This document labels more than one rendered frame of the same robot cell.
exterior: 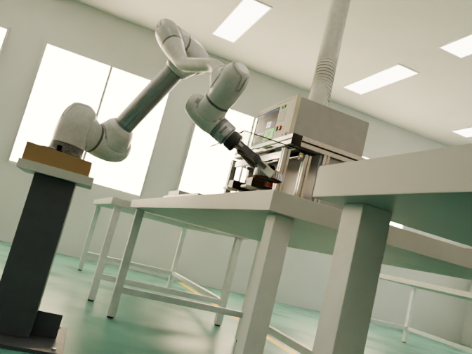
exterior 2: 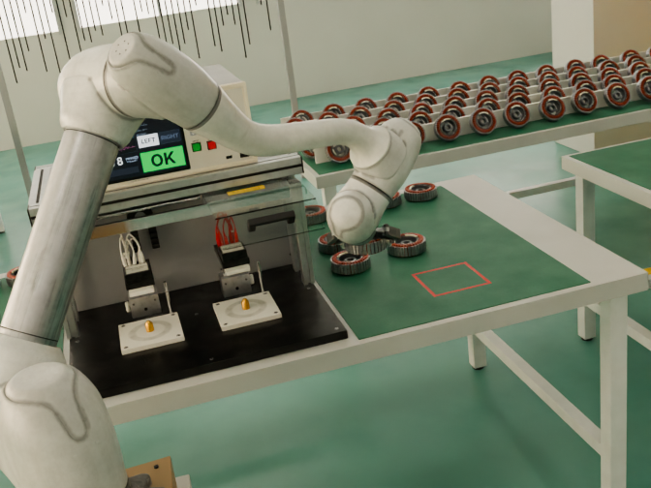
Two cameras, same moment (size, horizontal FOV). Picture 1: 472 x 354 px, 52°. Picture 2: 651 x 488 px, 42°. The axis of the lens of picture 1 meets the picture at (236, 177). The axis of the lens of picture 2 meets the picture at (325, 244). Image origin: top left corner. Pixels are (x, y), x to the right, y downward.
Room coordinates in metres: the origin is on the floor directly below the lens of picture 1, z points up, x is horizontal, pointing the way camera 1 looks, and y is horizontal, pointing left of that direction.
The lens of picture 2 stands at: (1.68, 1.88, 1.67)
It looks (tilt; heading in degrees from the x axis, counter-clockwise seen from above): 21 degrees down; 276
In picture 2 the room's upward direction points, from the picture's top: 8 degrees counter-clockwise
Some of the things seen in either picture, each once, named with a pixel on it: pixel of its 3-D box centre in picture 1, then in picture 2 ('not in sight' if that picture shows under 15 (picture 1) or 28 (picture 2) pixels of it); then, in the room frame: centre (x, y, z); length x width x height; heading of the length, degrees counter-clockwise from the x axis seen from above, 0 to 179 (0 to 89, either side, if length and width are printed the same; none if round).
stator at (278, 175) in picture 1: (268, 175); (366, 241); (1.78, -0.12, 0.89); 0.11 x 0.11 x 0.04
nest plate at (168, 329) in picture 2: not in sight; (150, 332); (2.32, 0.06, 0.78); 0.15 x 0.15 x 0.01; 19
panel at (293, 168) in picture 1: (279, 190); (176, 236); (2.29, -0.22, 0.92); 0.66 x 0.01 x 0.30; 19
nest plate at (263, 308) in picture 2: not in sight; (246, 310); (2.09, -0.02, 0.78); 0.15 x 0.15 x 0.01; 19
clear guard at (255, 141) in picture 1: (255, 148); (259, 207); (2.03, -0.05, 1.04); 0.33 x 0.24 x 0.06; 109
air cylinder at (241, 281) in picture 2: not in sight; (234, 282); (2.14, -0.16, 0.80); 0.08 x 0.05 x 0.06; 19
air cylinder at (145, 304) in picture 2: not in sight; (144, 302); (2.37, -0.08, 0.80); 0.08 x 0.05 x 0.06; 19
